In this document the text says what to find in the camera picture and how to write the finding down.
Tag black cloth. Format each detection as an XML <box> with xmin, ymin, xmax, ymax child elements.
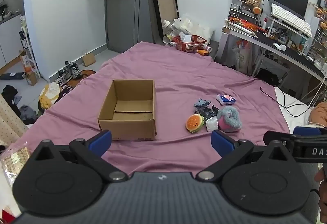
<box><xmin>2</xmin><ymin>85</ymin><xmax>22</xmax><ymax>114</ymax></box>

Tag black top desk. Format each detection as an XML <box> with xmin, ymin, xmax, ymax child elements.
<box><xmin>222</xmin><ymin>23</ymin><xmax>327</xmax><ymax>86</ymax></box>

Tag orange brown cloth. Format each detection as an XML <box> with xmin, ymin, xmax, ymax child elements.
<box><xmin>309</xmin><ymin>102</ymin><xmax>327</xmax><ymax>127</ymax></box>

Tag small white packet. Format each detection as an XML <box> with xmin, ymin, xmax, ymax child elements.
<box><xmin>206</xmin><ymin>117</ymin><xmax>219</xmax><ymax>132</ymax></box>

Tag fluffy blue pink plush toy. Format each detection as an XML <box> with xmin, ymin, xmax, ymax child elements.
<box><xmin>217</xmin><ymin>106</ymin><xmax>243</xmax><ymax>133</ymax></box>

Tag small cardboard box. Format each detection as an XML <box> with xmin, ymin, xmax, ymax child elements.
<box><xmin>82</xmin><ymin>53</ymin><xmax>97</xmax><ymax>67</ymax></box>

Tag open brown carton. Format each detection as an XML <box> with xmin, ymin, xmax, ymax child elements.
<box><xmin>25</xmin><ymin>71</ymin><xmax>39</xmax><ymax>86</ymax></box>

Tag dark floral cloth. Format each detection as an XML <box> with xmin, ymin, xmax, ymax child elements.
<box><xmin>57</xmin><ymin>83</ymin><xmax>75</xmax><ymax>99</ymax></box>

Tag grey door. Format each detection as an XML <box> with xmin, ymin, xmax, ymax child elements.
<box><xmin>105</xmin><ymin>0</ymin><xmax>169</xmax><ymax>54</ymax></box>

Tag white plastic bags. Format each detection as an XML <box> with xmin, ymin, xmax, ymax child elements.
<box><xmin>173</xmin><ymin>13</ymin><xmax>215</xmax><ymax>43</ymax></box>

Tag black framed board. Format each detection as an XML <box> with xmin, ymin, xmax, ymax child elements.
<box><xmin>150</xmin><ymin>0</ymin><xmax>180</xmax><ymax>38</ymax></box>

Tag black plastic packet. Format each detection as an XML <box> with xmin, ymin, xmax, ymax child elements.
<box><xmin>197</xmin><ymin>105</ymin><xmax>219</xmax><ymax>119</ymax></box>

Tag beige dotted cloth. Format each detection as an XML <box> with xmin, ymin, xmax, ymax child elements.
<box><xmin>0</xmin><ymin>97</ymin><xmax>29</xmax><ymax>148</ymax></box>

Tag orange white carton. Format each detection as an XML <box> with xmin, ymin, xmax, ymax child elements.
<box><xmin>20</xmin><ymin>50</ymin><xmax>32</xmax><ymax>71</ymax></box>

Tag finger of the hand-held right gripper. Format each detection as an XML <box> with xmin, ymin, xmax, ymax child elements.
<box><xmin>263</xmin><ymin>130</ymin><xmax>294</xmax><ymax>146</ymax></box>
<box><xmin>293</xmin><ymin>126</ymin><xmax>322</xmax><ymax>136</ymax></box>

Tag grey drawer organiser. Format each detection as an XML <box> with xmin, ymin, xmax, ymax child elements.
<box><xmin>228</xmin><ymin>0</ymin><xmax>260</xmax><ymax>26</ymax></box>

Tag brown floor mat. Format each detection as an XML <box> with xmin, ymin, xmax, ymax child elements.
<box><xmin>66</xmin><ymin>69</ymin><xmax>97</xmax><ymax>86</ymax></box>

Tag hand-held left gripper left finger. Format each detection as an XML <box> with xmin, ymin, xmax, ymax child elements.
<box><xmin>30</xmin><ymin>130</ymin><xmax>129</xmax><ymax>183</ymax></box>

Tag burger plush toy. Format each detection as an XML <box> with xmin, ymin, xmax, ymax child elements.
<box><xmin>186</xmin><ymin>114</ymin><xmax>205</xmax><ymax>133</ymax></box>

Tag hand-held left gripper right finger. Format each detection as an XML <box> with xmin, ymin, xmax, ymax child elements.
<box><xmin>196</xmin><ymin>129</ymin><xmax>297</xmax><ymax>180</ymax></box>

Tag yellow white bag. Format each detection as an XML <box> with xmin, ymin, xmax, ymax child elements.
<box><xmin>39</xmin><ymin>82</ymin><xmax>61</xmax><ymax>110</ymax></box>

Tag person's right hand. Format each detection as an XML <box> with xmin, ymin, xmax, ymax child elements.
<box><xmin>314</xmin><ymin>162</ymin><xmax>327</xmax><ymax>214</ymax></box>

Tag white bed sheet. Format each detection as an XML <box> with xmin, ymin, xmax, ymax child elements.
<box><xmin>274</xmin><ymin>87</ymin><xmax>316</xmax><ymax>135</ymax></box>

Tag red plastic basket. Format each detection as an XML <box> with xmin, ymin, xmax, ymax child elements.
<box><xmin>173</xmin><ymin>34</ymin><xmax>207</xmax><ymax>53</ymax></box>

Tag black spray bottle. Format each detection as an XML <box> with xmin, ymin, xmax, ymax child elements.
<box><xmin>18</xmin><ymin>31</ymin><xmax>27</xmax><ymax>49</ymax></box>

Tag blue pink tissue packet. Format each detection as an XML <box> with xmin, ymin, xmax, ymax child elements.
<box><xmin>216</xmin><ymin>94</ymin><xmax>236</xmax><ymax>105</ymax></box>

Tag clear plastic bottle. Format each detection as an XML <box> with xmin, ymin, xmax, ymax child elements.
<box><xmin>163</xmin><ymin>20</ymin><xmax>177</xmax><ymax>35</ymax></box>

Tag white kitchen cabinet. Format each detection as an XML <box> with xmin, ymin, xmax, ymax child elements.
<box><xmin>0</xmin><ymin>0</ymin><xmax>26</xmax><ymax>68</ymax></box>

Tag white keyboard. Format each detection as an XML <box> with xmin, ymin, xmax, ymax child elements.
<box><xmin>271</xmin><ymin>3</ymin><xmax>313</xmax><ymax>38</ymax></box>

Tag purple bed sheet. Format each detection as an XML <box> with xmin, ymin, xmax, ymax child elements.
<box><xmin>5</xmin><ymin>41</ymin><xmax>290</xmax><ymax>184</ymax></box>

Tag white tote bag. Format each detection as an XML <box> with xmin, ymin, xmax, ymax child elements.
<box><xmin>234</xmin><ymin>39</ymin><xmax>256</xmax><ymax>76</ymax></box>

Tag grey cloth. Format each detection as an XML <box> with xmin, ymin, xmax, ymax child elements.
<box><xmin>19</xmin><ymin>105</ymin><xmax>39</xmax><ymax>125</ymax></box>

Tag white storage rack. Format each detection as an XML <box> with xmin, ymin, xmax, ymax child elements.
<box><xmin>20</xmin><ymin>16</ymin><xmax>41</xmax><ymax>79</ymax></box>

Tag clear snack packet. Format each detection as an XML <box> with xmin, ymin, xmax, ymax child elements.
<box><xmin>0</xmin><ymin>147</ymin><xmax>31</xmax><ymax>186</ymax></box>

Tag black flat package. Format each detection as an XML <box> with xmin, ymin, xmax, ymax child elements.
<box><xmin>0</xmin><ymin>73</ymin><xmax>26</xmax><ymax>80</ymax></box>

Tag black cable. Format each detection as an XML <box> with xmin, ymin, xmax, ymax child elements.
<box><xmin>260</xmin><ymin>87</ymin><xmax>313</xmax><ymax>117</ymax></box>

